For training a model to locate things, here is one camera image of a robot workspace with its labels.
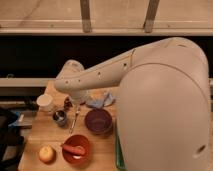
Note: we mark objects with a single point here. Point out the silver fork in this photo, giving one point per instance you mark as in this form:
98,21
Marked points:
77,112

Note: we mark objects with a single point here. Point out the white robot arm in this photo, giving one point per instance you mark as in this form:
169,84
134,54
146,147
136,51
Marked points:
163,103

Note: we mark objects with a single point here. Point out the purple bowl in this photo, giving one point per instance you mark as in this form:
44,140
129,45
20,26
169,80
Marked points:
98,121

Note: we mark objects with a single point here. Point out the red bowl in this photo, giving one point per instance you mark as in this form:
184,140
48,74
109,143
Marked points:
77,140

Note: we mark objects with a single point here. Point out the light blue cloth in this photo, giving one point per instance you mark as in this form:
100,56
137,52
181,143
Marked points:
107,100

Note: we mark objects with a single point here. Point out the red grapes bunch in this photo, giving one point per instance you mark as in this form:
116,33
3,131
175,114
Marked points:
67,103

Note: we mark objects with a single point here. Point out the metal cup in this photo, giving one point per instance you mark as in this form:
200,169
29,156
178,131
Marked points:
60,118

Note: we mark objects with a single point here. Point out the white cup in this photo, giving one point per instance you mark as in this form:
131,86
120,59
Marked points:
45,102

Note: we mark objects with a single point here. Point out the wooden cutting board table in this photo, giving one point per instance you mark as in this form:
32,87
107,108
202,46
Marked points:
45,132

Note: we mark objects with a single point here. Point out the green tray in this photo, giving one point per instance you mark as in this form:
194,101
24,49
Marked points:
118,154

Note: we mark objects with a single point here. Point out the yellow apple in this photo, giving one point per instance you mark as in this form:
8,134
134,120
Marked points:
46,154

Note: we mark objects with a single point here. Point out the black bag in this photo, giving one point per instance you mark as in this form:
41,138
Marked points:
8,137

